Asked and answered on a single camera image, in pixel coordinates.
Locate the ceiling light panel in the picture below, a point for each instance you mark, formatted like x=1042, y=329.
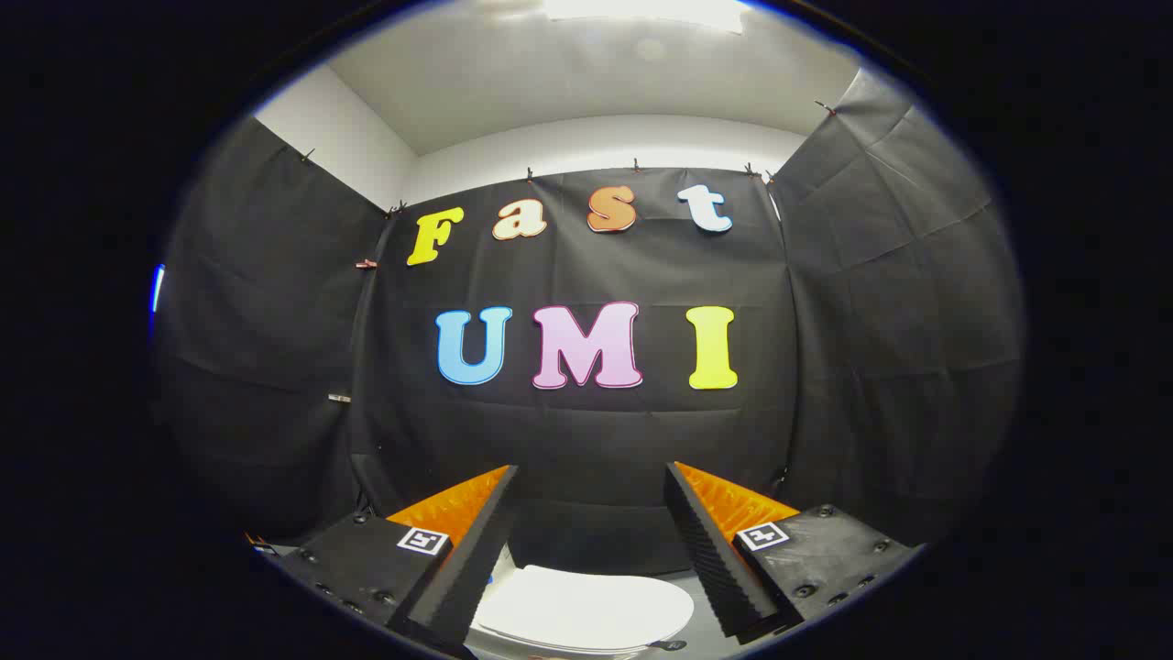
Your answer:
x=646, y=11

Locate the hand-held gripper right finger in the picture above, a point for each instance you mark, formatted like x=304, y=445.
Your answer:
x=710, y=559

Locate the white toilet lid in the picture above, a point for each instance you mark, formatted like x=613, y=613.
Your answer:
x=586, y=605

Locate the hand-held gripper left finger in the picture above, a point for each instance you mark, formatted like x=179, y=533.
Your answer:
x=463, y=568

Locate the white toilet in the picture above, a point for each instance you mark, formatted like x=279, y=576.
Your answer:
x=509, y=641

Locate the black backdrop cloth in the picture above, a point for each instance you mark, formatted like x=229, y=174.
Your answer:
x=586, y=440

